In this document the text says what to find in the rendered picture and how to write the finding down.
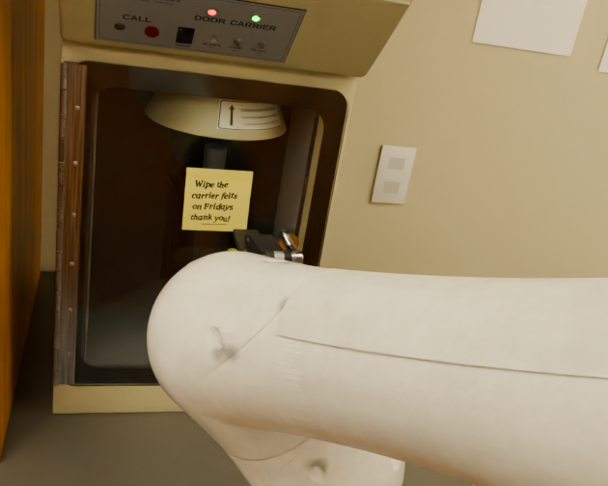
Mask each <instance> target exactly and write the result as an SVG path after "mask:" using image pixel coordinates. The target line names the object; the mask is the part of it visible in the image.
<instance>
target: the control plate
mask: <svg viewBox="0 0 608 486"><path fill-rule="evenodd" d="M208 9H215V10H217V15H215V16H211V15H208V14H207V10H208ZM306 12H307V10H301V9H296V8H289V7H282V6H276V5H269V4H263V3H257V2H250V1H243V0H96V21H95V40H103V41H117V42H125V43H133V44H141V45H147V46H155V47H163V48H171V49H178V50H186V51H194V52H202V53H209V54H216V55H224V56H232V57H239V58H247V59H255V60H263V61H270V62H278V63H284V62H285V60H286V58H287V56H288V53H289V51H290V48H291V45H292V43H293V41H294V38H295V36H296V34H297V32H298V29H299V27H300V25H301V22H302V20H303V18H304V16H305V13H306ZM254 14H257V15H259V16H260V17H261V18H262V19H261V21H259V22H253V21H252V20H251V19H250V18H251V16H252V15H254ZM116 23H122V24H123V25H124V26H125V29H124V30H122V31H119V30H117V29H115V27H114V25H115V24H116ZM149 26H153V27H156V28H157V29H158V30H159V35H158V36H157V37H155V38H151V37H148V36H147V35H146V34H145V28H146V27H149ZM179 27H185V28H193V29H195V32H194V36H193V41H192V44H188V43H181V42H176V38H177V32H178V28H179ZM212 35H215V36H217V37H218V40H217V41H216V42H215V43H213V42H211V40H210V39H209V37H210V36H212ZM234 39H241V40H242V43H241V44H240V46H236V45H235V43H234ZM259 41H263V42H265V47H264V48H263V49H260V48H259V47H258V46H257V43H258V42H259Z"/></svg>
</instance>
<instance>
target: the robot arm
mask: <svg viewBox="0 0 608 486"><path fill-rule="evenodd" d="M233 236H234V239H235V244H236V246H237V249H238V251H230V252H221V253H216V254H212V255H208V256H204V257H201V258H199V259H197V260H194V261H193V262H191V263H189V264H188V265H186V266H185V267H183V268H182V269H180V270H179V272H178V273H177V274H176V275H174V276H173V277H172V278H171V279H170V281H169V282H167V283H166V284H165V286H164V287H163V289H162V290H161V291H160V293H159V295H158V296H157V298H156V300H155V302H154V305H153V307H152V312H151V315H150V319H149V324H148V330H147V348H148V355H149V359H150V363H151V366H152V371H153V373H154V376H155V378H156V379H157V381H158V383H159V385H160V386H161V388H162V389H163V390H164V391H165V392H166V394H167V395H168V396H169V397H170V398H171V399H172V400H173V401H174V402H175V403H176V404H177V405H178V406H179V407H180V408H182V409H183V410H184V412H185V413H186V414H188V415H189V416H190V417H192V418H193V419H194V420H195V421H196V422H197V423H198V424H199V425H200V426H201V427H202V428H203V429H204V430H205V431H206V432H207V433H208V434H209V435H210V437H211V438H212V439H213V440H214V441H215V442H217V443H218V444H219V445H220V446H221V447H222V448H223V449H224V450H225V452H226V453H227V454H228V455H229V457H230V458H231V459H232V460H233V462H234V463H235V465H236V466H237V467H238V469H239V470H240V471H241V473H242V474H243V475H244V477H245V478H246V480H247V481H248V483H249V484H250V485H251V486H402V483H403V478H404V470H405V463H408V464H412V465H415V466H418V467H422V468H425V469H428V470H431V471H435V472H438V473H443V474H445V475H448V476H451V477H454V478H457V479H460V480H463V481H466V482H469V483H472V484H475V485H477V486H608V278H571V279H529V278H475V277H447V276H426V275H408V274H393V273H379V272H367V271H355V270H345V269H334V268H331V269H330V268H323V267H316V266H311V265H305V264H303V263H298V262H292V261H291V260H292V255H291V252H285V251H284V250H283V249H282V248H281V246H280V245H279V244H278V243H277V242H276V240H275V239H274V238H273V237H272V235H271V234H259V231H258V230H257V229H234V231H233Z"/></svg>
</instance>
